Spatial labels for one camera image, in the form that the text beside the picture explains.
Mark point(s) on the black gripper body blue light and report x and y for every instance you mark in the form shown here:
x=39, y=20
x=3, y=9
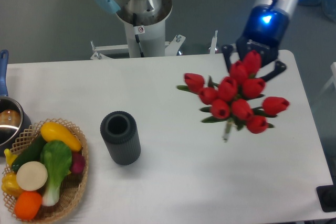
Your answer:
x=265, y=29

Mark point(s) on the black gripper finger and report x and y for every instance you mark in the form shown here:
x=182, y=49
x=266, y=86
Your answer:
x=279, y=68
x=230, y=54

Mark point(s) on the red tulip bouquet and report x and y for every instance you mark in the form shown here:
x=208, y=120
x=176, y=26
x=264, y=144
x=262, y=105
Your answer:
x=238, y=100

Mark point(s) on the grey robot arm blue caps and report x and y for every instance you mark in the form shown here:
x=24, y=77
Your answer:
x=144, y=23

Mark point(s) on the dark grey ribbed vase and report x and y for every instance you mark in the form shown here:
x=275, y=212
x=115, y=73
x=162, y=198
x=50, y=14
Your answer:
x=120, y=134

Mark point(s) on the white object right edge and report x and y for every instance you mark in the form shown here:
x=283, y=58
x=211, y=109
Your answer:
x=330, y=84

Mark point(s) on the black device at table edge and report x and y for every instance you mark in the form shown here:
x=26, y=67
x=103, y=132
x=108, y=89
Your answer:
x=326, y=195

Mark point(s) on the purple red onion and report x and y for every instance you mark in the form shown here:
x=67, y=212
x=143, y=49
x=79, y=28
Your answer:
x=78, y=163

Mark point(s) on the yellow squash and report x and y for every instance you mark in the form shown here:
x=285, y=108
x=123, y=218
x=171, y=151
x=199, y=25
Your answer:
x=52, y=131

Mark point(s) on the green bok choy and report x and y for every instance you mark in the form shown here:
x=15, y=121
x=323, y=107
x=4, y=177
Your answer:
x=56, y=156

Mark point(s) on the woven wicker basket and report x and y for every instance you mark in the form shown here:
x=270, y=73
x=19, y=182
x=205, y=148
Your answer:
x=72, y=188

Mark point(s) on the dark green cucumber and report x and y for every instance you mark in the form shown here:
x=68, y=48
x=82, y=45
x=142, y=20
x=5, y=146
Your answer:
x=29, y=154

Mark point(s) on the white round radish slice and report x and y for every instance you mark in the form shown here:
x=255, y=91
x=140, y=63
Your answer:
x=32, y=176

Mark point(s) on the yellow banana tip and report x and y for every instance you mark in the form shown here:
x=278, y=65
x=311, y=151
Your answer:
x=9, y=156

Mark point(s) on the orange fruit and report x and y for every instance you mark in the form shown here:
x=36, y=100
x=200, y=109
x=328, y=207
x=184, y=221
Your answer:
x=28, y=205

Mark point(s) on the yellow bell pepper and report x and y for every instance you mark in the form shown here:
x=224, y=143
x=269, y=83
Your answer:
x=10, y=185

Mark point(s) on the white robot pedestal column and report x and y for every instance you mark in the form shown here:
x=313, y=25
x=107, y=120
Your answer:
x=145, y=41

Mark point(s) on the white metal base frame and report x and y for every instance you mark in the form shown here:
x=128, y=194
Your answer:
x=176, y=47

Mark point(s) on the blue handled steel saucepan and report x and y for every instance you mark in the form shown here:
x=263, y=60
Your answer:
x=13, y=118

